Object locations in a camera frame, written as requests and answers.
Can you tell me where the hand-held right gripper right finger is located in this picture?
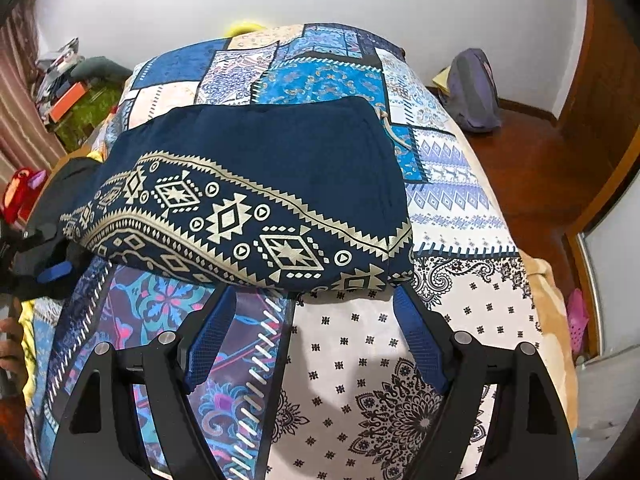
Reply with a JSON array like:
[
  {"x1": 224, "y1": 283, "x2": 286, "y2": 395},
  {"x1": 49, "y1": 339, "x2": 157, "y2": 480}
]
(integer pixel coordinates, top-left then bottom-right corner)
[{"x1": 392, "y1": 282, "x2": 594, "y2": 480}]

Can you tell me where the pink striped curtain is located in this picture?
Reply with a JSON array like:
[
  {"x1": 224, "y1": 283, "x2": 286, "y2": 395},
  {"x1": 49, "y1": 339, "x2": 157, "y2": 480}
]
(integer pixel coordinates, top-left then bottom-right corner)
[{"x1": 0, "y1": 0, "x2": 67, "y2": 196}]

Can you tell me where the pile of papers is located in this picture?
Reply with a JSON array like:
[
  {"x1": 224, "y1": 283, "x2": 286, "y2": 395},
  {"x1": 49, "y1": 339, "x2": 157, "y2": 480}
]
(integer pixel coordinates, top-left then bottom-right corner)
[{"x1": 35, "y1": 37, "x2": 82, "y2": 111}]

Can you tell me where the person's left hand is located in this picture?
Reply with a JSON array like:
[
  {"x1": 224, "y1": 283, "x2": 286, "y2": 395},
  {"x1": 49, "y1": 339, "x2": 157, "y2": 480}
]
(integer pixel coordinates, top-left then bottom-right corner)
[{"x1": 0, "y1": 317, "x2": 29, "y2": 379}]

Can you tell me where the blue patchwork bed sheet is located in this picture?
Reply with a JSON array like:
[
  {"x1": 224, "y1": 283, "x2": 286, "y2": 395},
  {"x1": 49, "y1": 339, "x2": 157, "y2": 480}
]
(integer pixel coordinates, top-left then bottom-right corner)
[{"x1": 22, "y1": 22, "x2": 547, "y2": 480}]

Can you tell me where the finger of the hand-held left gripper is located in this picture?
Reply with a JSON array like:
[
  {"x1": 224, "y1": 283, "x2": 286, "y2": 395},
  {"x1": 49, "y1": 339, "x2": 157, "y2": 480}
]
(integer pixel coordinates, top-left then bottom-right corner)
[{"x1": 37, "y1": 262, "x2": 72, "y2": 282}]

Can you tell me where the yellow plush item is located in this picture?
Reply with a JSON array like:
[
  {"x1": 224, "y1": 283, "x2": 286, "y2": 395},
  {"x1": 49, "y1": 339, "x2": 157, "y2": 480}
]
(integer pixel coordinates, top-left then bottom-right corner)
[{"x1": 222, "y1": 20, "x2": 269, "y2": 39}]

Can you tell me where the dark green cushion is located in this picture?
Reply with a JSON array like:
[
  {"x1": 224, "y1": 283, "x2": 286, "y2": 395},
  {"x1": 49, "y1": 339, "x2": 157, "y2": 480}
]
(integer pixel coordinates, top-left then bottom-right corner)
[{"x1": 70, "y1": 56, "x2": 134, "y2": 84}]

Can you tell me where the navy patterned hoodie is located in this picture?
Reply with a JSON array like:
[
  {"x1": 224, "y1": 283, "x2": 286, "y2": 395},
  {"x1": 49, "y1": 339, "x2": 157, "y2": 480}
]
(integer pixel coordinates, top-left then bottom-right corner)
[{"x1": 60, "y1": 97, "x2": 416, "y2": 306}]

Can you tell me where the wooden door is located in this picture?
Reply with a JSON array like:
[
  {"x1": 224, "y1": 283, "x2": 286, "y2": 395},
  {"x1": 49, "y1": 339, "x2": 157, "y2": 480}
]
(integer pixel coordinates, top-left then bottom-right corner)
[{"x1": 554, "y1": 0, "x2": 640, "y2": 241}]

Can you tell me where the pink plastic basket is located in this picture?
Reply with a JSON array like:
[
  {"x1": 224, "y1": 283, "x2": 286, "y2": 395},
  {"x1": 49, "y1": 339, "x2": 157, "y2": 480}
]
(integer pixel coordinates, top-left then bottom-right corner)
[{"x1": 565, "y1": 287, "x2": 592, "y2": 362}]

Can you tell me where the beige blanket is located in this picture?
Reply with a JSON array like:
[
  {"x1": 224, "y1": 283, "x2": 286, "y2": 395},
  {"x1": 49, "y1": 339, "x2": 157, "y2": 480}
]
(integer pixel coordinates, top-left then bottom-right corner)
[{"x1": 517, "y1": 255, "x2": 582, "y2": 461}]

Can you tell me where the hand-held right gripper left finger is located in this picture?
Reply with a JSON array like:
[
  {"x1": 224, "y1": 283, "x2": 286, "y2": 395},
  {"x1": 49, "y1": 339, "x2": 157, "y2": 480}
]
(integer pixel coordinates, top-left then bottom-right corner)
[{"x1": 47, "y1": 285, "x2": 239, "y2": 480}]

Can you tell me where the black garment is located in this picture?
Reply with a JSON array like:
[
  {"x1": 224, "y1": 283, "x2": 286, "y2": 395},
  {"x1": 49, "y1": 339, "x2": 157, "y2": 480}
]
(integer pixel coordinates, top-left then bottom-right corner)
[{"x1": 32, "y1": 157, "x2": 109, "y2": 301}]

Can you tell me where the purple grey backpack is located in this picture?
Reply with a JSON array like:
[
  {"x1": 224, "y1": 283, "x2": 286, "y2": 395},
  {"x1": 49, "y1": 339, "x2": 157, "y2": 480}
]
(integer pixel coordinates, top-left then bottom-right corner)
[{"x1": 445, "y1": 47, "x2": 503, "y2": 134}]

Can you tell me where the red bag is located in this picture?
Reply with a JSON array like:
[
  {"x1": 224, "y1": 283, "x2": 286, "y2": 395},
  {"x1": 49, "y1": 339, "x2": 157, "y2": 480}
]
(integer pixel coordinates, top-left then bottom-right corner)
[{"x1": 0, "y1": 167, "x2": 49, "y2": 224}]

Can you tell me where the orange box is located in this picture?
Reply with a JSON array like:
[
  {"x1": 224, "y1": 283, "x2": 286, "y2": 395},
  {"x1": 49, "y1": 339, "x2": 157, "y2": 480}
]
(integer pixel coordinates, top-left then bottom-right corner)
[{"x1": 47, "y1": 82, "x2": 87, "y2": 124}]

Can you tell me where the yellow garment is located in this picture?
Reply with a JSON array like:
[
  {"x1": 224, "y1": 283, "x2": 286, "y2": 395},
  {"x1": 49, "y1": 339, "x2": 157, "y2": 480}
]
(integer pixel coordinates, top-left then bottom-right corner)
[{"x1": 17, "y1": 296, "x2": 52, "y2": 402}]

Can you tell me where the white sliding door panel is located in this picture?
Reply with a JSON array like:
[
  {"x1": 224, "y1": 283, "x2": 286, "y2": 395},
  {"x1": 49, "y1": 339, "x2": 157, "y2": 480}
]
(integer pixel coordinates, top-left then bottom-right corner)
[{"x1": 574, "y1": 205, "x2": 640, "y2": 367}]

